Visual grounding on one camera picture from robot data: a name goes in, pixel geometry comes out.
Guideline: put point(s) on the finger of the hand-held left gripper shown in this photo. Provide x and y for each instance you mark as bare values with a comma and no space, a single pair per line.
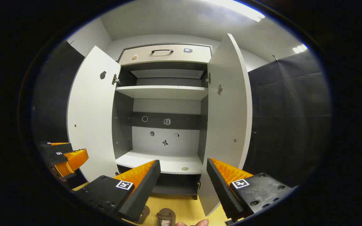
55,147
57,158

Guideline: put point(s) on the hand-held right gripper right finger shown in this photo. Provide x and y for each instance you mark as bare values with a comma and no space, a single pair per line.
220,188

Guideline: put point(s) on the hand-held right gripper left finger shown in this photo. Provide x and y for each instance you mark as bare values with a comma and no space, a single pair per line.
143,191

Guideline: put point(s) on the brown fuzzy shoe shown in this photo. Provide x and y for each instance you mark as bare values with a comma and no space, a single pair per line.
145,215
166,216

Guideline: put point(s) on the white cabinet door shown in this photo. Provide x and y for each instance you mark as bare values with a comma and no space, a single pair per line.
90,119
228,103

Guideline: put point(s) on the white shoe cabinet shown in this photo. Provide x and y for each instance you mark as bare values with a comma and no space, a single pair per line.
165,106

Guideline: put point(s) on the dark cabinet base board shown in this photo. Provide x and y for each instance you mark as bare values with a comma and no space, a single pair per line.
174,190

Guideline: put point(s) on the white cabinet shelf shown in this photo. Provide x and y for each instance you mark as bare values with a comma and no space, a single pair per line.
162,92
162,163

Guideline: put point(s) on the white cabinet drawer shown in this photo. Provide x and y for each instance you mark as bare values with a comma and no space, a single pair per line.
168,58

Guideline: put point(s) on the black cloth clip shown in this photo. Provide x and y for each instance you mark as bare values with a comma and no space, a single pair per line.
274,57

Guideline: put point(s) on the small ceiling light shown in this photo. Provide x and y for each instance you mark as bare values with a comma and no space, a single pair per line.
299,48

